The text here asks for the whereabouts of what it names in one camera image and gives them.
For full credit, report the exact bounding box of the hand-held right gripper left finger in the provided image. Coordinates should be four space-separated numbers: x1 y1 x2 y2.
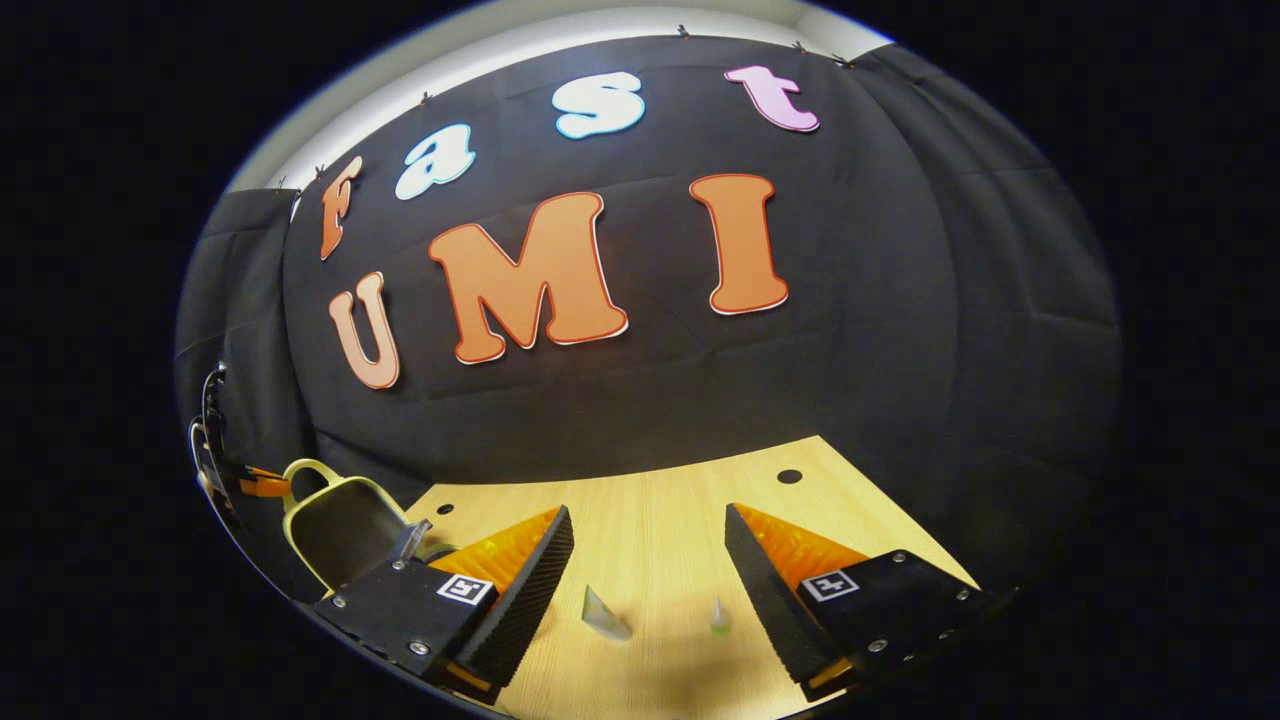
312 504 577 706

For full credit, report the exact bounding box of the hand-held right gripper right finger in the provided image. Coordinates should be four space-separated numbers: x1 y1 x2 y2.
723 502 999 703

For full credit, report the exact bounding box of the white tube with green cap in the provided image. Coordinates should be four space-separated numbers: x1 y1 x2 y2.
581 585 635 643

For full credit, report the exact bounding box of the pale yellow suitcase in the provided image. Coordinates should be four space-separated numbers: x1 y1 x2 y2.
282 458 433 601

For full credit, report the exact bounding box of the black backdrop cloth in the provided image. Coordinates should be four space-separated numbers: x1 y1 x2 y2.
175 35 1123 591

